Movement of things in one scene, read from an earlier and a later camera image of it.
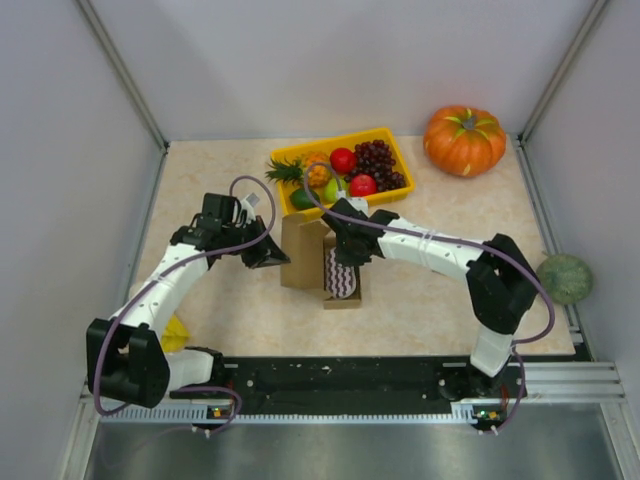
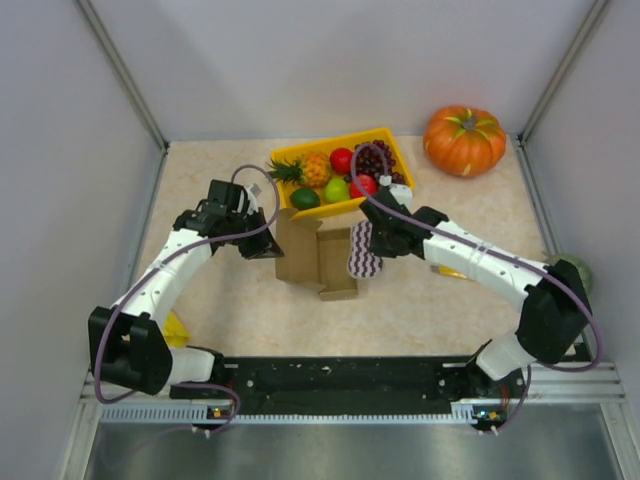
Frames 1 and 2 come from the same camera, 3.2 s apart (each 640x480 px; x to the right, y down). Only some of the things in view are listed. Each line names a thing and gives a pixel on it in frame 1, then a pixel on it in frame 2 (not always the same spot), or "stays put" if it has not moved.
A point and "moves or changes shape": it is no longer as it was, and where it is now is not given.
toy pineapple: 314,169 stays put
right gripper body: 350,248 → 382,240
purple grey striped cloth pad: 341,279 moves or changes shape
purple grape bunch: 375,158 stays put
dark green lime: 301,200 stays put
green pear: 331,189 stays put
